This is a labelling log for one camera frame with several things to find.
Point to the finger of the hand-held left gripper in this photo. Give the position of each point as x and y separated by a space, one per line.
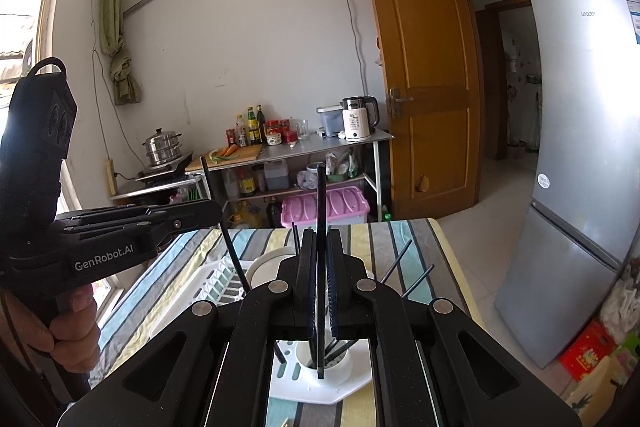
195 212
160 229

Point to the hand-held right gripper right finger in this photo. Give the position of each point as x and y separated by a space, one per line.
334 302

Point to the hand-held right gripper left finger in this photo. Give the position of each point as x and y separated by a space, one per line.
309 297

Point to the black chopstick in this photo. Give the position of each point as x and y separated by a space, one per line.
236 257
419 281
397 263
320 197
296 242

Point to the white plastic dish rack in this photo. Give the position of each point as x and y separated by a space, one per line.
215 279

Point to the white cup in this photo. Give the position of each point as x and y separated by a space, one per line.
345 372

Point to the person's left hand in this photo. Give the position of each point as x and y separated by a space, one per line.
75 337

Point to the low grey shelf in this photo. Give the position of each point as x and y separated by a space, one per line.
150 189

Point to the black induction cooker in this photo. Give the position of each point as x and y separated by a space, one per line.
165 169

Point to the green onion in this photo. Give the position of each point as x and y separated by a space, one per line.
220 158

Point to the carrot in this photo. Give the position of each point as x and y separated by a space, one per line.
229 151

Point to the steel steamer pot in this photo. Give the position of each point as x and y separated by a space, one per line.
162 149

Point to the power strip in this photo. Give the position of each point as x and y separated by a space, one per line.
111 177

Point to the wooden cutting board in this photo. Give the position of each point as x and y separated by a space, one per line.
245 154

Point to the striped tablecloth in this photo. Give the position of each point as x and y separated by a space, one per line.
380 237

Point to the small red jar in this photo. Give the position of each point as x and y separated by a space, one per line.
230 139

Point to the translucent plastic jug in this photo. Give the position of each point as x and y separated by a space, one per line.
276 176

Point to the small clear bottle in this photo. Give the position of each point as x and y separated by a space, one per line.
242 134

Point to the pink storage box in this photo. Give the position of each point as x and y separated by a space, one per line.
345 207

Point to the yellow oil bottle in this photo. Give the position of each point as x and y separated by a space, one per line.
251 129

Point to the dark sauce bottle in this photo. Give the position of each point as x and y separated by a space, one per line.
260 127

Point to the red lidded jar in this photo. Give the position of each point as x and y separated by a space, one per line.
273 134
288 132

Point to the glass cup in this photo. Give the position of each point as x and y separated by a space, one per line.
303 130

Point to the metal kitchen shelf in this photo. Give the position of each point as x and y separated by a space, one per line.
320 146

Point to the clear plastic container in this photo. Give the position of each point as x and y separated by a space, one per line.
330 122

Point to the white electric kettle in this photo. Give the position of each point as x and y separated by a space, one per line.
356 119

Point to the wooden door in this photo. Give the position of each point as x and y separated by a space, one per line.
420 82

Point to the red cardboard box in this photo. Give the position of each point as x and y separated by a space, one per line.
587 349

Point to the yellow cardboard box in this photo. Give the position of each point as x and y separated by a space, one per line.
595 394

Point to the silver refrigerator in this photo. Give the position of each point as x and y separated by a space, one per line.
580 157

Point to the pile of white plastic bags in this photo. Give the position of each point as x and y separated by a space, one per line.
622 304

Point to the window frame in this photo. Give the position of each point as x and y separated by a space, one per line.
54 7

